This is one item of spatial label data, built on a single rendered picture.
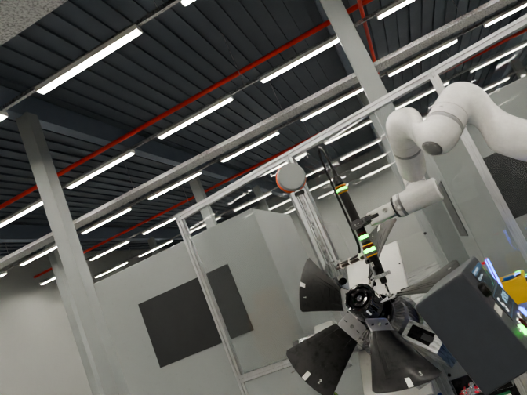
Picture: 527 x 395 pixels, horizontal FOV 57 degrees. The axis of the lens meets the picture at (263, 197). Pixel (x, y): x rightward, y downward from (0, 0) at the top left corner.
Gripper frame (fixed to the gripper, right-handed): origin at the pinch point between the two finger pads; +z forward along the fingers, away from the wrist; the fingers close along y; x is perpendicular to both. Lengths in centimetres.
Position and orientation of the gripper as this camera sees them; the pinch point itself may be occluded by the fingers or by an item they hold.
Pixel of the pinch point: (357, 224)
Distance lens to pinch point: 184.3
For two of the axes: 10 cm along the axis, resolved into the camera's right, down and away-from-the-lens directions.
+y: 4.7, -0.1, 8.8
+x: -3.8, -9.1, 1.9
